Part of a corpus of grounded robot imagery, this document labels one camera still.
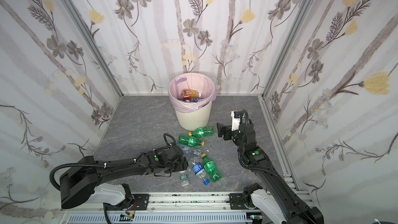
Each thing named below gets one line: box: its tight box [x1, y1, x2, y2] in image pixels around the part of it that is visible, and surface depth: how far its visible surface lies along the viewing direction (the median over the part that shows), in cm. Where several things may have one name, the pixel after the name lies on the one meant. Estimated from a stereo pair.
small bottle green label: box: [179, 173, 190, 187], surface depth 80 cm
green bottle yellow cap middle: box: [178, 134, 206, 148], surface depth 92 cm
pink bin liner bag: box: [167, 73, 218, 114], surface depth 95 cm
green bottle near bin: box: [188, 126, 215, 138], surface depth 97 cm
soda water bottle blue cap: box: [184, 98, 200, 103], surface depth 97 cm
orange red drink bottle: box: [180, 89, 202, 100], surface depth 99 cm
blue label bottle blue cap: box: [190, 157, 210, 186], surface depth 82 cm
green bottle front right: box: [201, 152, 223, 183], surface depth 82 cm
